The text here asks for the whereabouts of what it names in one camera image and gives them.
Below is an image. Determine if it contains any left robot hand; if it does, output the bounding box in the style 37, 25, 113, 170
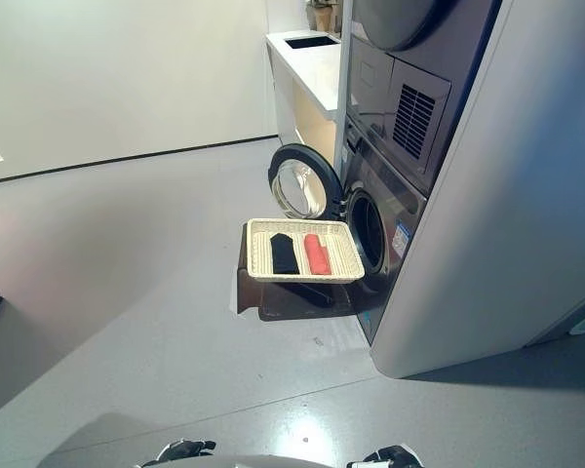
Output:
140, 438, 217, 468

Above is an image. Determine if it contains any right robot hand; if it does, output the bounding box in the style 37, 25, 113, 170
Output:
345, 444, 423, 468

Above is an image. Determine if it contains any black cloth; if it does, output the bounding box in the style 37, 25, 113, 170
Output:
269, 232, 301, 276

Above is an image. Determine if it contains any red cloth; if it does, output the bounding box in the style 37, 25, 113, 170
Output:
302, 233, 332, 276

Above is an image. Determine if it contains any dark grey washing machine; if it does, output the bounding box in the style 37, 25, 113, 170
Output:
342, 120, 429, 350

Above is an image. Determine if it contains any dark brown basket stand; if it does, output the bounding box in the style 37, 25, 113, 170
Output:
233, 265, 360, 324

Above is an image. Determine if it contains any cream wicker basket tray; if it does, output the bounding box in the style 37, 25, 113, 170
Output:
246, 217, 367, 285

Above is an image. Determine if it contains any blue energy label sticker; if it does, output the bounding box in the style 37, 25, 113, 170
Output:
391, 221, 411, 254

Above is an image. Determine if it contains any round glass washer door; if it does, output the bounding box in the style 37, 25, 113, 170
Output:
268, 143, 348, 222

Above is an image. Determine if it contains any dryer vent grille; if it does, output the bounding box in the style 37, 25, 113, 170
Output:
391, 83, 438, 160

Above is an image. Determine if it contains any dark grey stacked dryer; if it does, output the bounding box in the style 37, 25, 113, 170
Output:
343, 0, 504, 196

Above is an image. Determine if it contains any white counter cabinet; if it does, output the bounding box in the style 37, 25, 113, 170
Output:
264, 30, 345, 170

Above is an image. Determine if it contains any black rectangular counter sink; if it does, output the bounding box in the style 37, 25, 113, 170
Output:
283, 33, 342, 51

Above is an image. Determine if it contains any white appliance cabinet enclosure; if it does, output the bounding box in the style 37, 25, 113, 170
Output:
332, 0, 585, 379

